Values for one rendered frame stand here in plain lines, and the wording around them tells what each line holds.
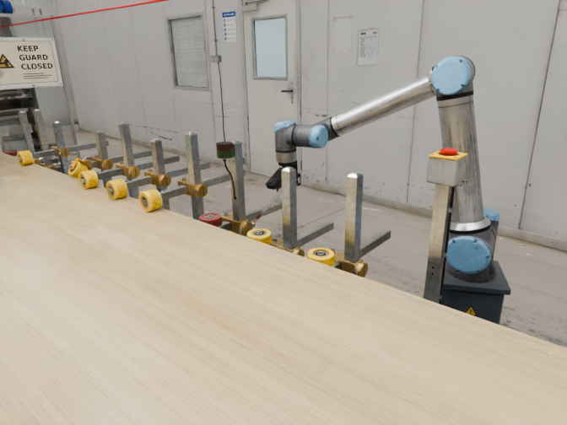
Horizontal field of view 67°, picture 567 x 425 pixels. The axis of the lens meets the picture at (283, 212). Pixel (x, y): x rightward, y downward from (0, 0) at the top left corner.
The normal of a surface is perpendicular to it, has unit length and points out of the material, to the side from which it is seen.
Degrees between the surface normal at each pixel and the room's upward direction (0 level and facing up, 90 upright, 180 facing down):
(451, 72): 83
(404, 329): 0
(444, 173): 90
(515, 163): 90
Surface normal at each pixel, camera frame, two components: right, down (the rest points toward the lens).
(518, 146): -0.70, 0.26
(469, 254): -0.47, 0.40
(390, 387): -0.02, -0.94
